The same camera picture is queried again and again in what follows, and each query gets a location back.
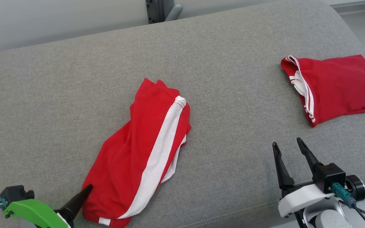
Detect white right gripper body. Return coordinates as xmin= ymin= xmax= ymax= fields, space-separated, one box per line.
xmin=278 ymin=180 xmax=338 ymax=219

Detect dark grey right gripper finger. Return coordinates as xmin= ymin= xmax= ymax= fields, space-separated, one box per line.
xmin=297 ymin=137 xmax=324 ymax=184
xmin=272 ymin=142 xmax=295 ymax=190

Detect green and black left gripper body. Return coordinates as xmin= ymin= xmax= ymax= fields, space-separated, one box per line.
xmin=3 ymin=199 xmax=72 ymax=228

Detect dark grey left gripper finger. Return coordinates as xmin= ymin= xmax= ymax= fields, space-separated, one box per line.
xmin=54 ymin=184 xmax=93 ymax=222

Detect red shorts with white stripe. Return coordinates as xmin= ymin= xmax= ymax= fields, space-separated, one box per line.
xmin=81 ymin=78 xmax=192 ymax=228

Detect red jersey with white trim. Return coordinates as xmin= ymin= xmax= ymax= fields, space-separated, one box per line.
xmin=280 ymin=54 xmax=365 ymax=128

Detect grey fabric sofa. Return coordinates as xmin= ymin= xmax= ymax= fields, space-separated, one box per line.
xmin=0 ymin=0 xmax=365 ymax=228

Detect grey cylindrical post foot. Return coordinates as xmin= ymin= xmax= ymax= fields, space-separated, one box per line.
xmin=164 ymin=4 xmax=183 ymax=22

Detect grey metal frame post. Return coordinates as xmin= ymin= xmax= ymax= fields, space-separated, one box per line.
xmin=145 ymin=0 xmax=174 ymax=24

